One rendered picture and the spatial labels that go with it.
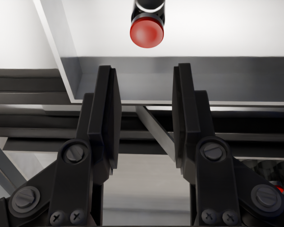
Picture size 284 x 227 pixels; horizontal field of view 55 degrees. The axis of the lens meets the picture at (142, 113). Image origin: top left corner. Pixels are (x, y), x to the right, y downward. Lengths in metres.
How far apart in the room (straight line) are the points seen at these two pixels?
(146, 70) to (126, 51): 0.03
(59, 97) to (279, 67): 0.19
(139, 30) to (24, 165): 0.26
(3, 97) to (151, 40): 0.17
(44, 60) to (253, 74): 0.18
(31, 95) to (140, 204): 0.31
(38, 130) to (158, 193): 0.23
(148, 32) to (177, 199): 0.36
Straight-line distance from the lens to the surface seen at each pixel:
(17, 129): 0.32
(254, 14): 0.22
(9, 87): 0.28
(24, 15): 0.24
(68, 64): 0.22
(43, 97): 0.27
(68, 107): 0.30
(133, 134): 0.29
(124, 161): 0.38
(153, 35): 0.17
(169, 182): 0.42
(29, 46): 0.26
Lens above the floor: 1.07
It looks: 40 degrees down
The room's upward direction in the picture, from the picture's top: 175 degrees counter-clockwise
